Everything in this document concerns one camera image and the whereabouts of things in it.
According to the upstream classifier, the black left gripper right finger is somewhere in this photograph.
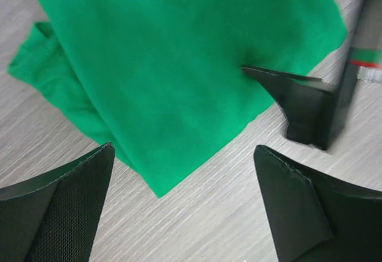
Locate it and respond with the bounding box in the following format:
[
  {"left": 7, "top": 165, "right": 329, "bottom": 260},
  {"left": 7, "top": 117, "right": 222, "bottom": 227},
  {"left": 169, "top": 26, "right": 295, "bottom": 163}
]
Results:
[{"left": 254, "top": 145, "right": 381, "bottom": 261}]

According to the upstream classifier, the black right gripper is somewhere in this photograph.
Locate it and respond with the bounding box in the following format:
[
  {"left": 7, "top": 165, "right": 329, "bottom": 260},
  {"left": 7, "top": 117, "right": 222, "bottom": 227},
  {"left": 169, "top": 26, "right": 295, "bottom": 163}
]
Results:
[{"left": 241, "top": 47, "right": 381, "bottom": 150}]

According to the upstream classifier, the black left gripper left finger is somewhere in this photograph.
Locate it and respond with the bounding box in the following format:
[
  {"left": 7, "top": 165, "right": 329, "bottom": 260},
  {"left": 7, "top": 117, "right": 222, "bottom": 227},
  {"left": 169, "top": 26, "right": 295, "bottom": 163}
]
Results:
[{"left": 1, "top": 143, "right": 115, "bottom": 261}]

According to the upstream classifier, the green t shirt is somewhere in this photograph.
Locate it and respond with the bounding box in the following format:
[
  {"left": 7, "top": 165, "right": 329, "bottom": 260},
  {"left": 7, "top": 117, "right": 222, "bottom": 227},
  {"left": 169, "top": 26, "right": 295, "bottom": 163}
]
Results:
[{"left": 8, "top": 0, "right": 347, "bottom": 197}]

